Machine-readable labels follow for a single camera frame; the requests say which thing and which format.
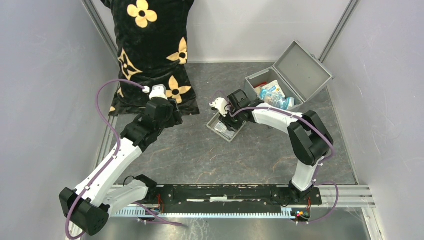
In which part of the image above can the red first aid pouch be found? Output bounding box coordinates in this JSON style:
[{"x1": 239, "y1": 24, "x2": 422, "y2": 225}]
[{"x1": 253, "y1": 82, "x2": 268, "y2": 88}]

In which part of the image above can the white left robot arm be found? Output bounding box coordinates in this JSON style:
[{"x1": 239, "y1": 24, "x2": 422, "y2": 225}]
[{"x1": 59, "y1": 97, "x2": 183, "y2": 236}]

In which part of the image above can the black floral velvet cloth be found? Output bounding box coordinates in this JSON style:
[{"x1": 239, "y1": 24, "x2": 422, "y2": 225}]
[{"x1": 103, "y1": 0, "x2": 200, "y2": 116}]

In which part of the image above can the blue gauze packet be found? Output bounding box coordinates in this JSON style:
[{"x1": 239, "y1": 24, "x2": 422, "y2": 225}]
[{"x1": 259, "y1": 89, "x2": 295, "y2": 110}]

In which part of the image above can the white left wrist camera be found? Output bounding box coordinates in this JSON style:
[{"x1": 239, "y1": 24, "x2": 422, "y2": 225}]
[{"x1": 142, "y1": 84, "x2": 168, "y2": 100}]

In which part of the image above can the silver metal case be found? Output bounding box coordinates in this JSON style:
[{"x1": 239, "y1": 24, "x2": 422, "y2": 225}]
[{"x1": 243, "y1": 40, "x2": 334, "y2": 112}]

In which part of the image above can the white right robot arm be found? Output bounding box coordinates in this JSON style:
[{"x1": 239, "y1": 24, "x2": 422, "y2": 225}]
[{"x1": 209, "y1": 89, "x2": 336, "y2": 204}]

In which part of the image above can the clear bag of wipes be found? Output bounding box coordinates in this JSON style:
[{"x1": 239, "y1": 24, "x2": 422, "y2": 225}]
[{"x1": 213, "y1": 121, "x2": 235, "y2": 140}]

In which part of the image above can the grey plastic divider tray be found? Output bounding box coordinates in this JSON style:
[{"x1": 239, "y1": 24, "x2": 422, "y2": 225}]
[{"x1": 206, "y1": 113, "x2": 247, "y2": 142}]

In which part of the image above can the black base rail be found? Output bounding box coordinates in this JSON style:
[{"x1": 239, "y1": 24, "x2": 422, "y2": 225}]
[{"x1": 140, "y1": 184, "x2": 323, "y2": 214}]

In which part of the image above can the white wipes packet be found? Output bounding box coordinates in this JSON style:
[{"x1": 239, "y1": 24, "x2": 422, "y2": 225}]
[{"x1": 259, "y1": 80, "x2": 286, "y2": 99}]

